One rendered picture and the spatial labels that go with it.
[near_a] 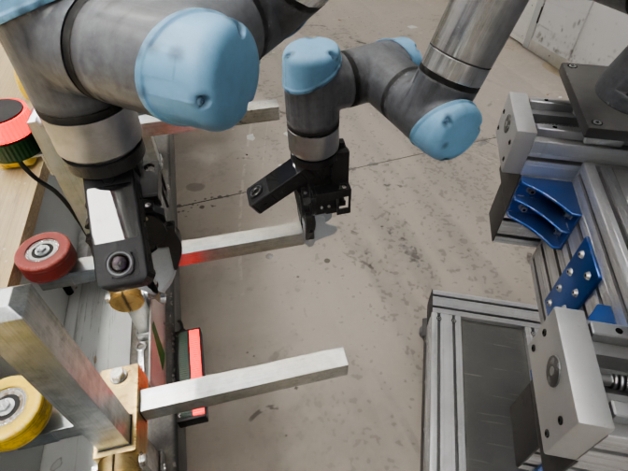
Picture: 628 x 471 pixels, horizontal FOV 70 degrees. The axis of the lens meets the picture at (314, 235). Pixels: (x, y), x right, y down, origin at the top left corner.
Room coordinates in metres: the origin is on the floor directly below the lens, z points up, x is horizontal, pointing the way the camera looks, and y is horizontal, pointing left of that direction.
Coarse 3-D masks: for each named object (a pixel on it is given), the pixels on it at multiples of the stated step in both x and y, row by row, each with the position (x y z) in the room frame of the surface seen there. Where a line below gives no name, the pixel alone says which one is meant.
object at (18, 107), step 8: (0, 104) 0.45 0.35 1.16; (8, 104) 0.45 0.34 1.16; (16, 104) 0.45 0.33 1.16; (0, 112) 0.43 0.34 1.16; (8, 112) 0.43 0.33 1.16; (16, 112) 0.43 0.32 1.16; (0, 120) 0.41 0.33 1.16; (8, 120) 0.42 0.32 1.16; (24, 136) 0.42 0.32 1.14; (8, 144) 0.41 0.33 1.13; (40, 152) 0.43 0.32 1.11; (24, 168) 0.43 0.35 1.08; (48, 168) 0.42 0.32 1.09; (32, 176) 0.43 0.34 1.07; (48, 184) 0.43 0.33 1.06; (56, 192) 0.43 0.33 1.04; (64, 200) 0.43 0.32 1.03; (80, 224) 0.43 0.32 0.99
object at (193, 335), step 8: (192, 336) 0.43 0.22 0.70; (192, 344) 0.41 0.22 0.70; (192, 352) 0.39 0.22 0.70; (192, 360) 0.38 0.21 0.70; (200, 360) 0.38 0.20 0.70; (192, 368) 0.36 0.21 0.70; (200, 368) 0.36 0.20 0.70; (192, 376) 0.35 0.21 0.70; (200, 376) 0.35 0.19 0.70; (200, 408) 0.29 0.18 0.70
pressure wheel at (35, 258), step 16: (32, 240) 0.47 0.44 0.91; (48, 240) 0.48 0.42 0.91; (64, 240) 0.47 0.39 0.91; (16, 256) 0.44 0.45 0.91; (32, 256) 0.45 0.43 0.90; (48, 256) 0.44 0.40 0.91; (64, 256) 0.45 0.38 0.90; (32, 272) 0.42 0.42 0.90; (48, 272) 0.42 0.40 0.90; (64, 272) 0.43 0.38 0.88; (64, 288) 0.45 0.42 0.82
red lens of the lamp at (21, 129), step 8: (24, 104) 0.45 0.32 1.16; (24, 112) 0.43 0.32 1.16; (16, 120) 0.42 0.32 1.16; (24, 120) 0.43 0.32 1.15; (0, 128) 0.41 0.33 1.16; (8, 128) 0.41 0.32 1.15; (16, 128) 0.42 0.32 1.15; (24, 128) 0.42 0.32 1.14; (0, 136) 0.40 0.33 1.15; (8, 136) 0.41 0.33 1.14; (16, 136) 0.41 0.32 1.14; (0, 144) 0.40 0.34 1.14
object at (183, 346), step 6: (180, 336) 0.43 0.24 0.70; (186, 336) 0.43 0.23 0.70; (180, 342) 0.41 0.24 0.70; (186, 342) 0.41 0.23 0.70; (180, 348) 0.40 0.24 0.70; (186, 348) 0.40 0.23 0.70; (180, 354) 0.39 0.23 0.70; (186, 354) 0.39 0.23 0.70; (180, 360) 0.38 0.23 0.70; (186, 360) 0.38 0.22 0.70; (180, 366) 0.37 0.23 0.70; (186, 366) 0.37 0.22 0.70; (180, 372) 0.36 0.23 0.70; (186, 372) 0.36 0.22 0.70; (180, 378) 0.35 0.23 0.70; (186, 378) 0.35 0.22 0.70; (180, 414) 0.29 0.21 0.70; (186, 414) 0.29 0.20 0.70
